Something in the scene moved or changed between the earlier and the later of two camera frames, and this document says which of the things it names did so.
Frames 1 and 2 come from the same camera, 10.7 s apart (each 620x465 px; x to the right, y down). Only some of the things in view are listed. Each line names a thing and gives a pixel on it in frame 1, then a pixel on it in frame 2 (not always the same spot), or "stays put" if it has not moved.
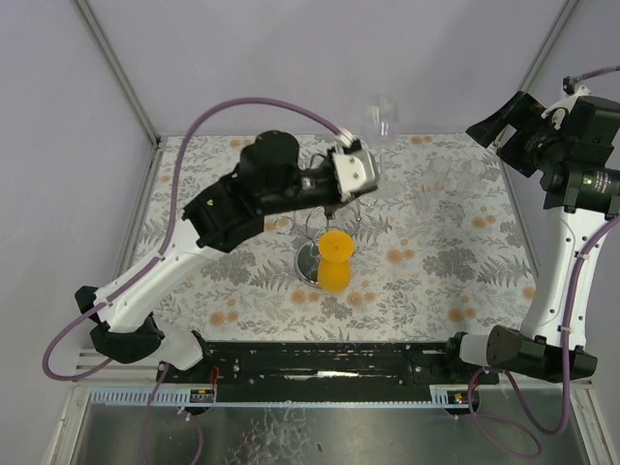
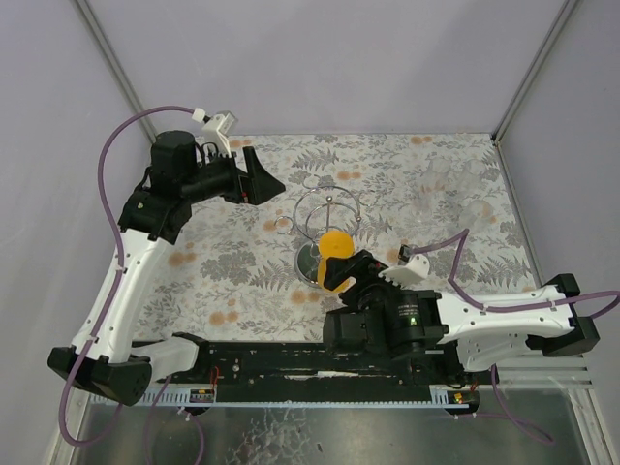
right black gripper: x=497 y=128 → x=355 y=269
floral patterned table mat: x=434 y=254 stays put
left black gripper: x=320 y=183 → x=242 y=180
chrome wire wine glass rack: x=347 y=218 stays put
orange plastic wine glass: x=334 y=265 stays put
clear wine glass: x=380 y=118 → x=478 y=216
